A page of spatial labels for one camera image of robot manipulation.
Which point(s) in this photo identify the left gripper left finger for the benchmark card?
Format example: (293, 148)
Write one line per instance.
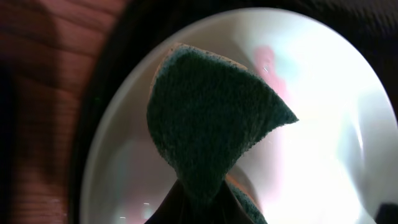
(176, 208)

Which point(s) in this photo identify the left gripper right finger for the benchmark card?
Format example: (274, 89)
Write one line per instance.
(226, 209)

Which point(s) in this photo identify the green yellow sponge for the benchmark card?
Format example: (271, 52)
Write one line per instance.
(204, 112)

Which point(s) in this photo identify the mint plate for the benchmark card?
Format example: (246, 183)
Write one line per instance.
(337, 164)

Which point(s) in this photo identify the round black tray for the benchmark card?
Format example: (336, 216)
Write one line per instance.
(371, 26)

